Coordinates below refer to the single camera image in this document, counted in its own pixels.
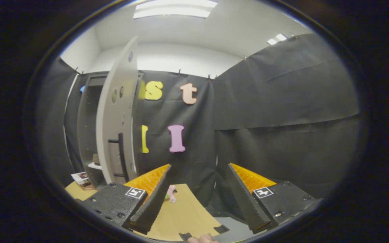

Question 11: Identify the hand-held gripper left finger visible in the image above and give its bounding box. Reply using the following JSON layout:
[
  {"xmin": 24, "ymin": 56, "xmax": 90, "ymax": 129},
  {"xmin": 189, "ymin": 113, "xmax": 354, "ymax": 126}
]
[{"xmin": 78, "ymin": 164, "xmax": 172, "ymax": 236}]

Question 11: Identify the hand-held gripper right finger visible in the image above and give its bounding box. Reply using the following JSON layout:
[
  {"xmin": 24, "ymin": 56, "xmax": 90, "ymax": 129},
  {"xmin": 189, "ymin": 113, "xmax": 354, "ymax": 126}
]
[{"xmin": 228, "ymin": 163, "xmax": 323, "ymax": 234}]

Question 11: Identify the white shoe cabinet door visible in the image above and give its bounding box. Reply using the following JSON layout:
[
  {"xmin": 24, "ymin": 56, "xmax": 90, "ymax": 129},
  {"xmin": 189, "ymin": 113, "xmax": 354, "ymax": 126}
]
[{"xmin": 96, "ymin": 36, "xmax": 139, "ymax": 184}]

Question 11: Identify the grey shoe cabinet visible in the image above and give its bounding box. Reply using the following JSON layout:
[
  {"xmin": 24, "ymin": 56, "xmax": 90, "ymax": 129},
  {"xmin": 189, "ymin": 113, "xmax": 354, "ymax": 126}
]
[{"xmin": 76, "ymin": 73, "xmax": 109, "ymax": 188}]

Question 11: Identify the pink and green plush toy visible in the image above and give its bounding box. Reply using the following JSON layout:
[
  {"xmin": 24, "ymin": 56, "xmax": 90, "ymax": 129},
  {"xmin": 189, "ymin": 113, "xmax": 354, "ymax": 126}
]
[{"xmin": 165, "ymin": 185, "xmax": 177, "ymax": 204}]

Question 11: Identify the black backdrop cloth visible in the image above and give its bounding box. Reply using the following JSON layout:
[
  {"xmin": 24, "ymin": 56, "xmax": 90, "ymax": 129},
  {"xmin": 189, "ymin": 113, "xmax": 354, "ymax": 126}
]
[{"xmin": 37, "ymin": 33, "xmax": 360, "ymax": 220}]

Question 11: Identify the white cover book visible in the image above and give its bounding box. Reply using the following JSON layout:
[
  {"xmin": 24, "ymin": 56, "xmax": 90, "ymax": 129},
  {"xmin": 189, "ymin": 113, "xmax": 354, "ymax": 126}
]
[{"xmin": 71, "ymin": 171, "xmax": 89, "ymax": 184}]

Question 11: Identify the small ceiling light panel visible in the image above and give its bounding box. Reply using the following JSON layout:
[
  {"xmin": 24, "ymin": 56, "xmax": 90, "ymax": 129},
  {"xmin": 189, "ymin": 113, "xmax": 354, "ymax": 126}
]
[{"xmin": 267, "ymin": 33, "xmax": 288, "ymax": 45}]

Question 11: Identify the long ceiling light panel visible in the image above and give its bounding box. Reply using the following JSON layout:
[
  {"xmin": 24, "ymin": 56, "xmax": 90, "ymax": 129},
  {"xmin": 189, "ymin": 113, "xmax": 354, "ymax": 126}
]
[{"xmin": 134, "ymin": 0, "xmax": 218, "ymax": 19}]

